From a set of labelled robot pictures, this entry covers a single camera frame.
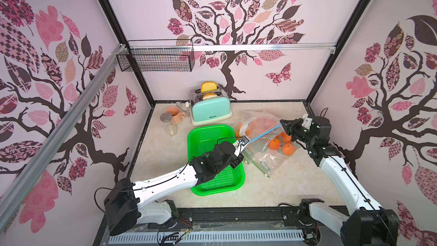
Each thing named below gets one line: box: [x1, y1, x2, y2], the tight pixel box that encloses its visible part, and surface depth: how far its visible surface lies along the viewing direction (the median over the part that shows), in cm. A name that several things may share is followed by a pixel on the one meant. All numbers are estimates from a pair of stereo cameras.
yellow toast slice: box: [200, 81, 218, 93], surface depth 105 cm
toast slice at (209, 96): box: [202, 92, 218, 101], surface depth 99 cm
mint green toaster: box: [189, 84, 233, 126], surface depth 102 cm
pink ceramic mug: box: [166, 106, 187, 124], surface depth 107 cm
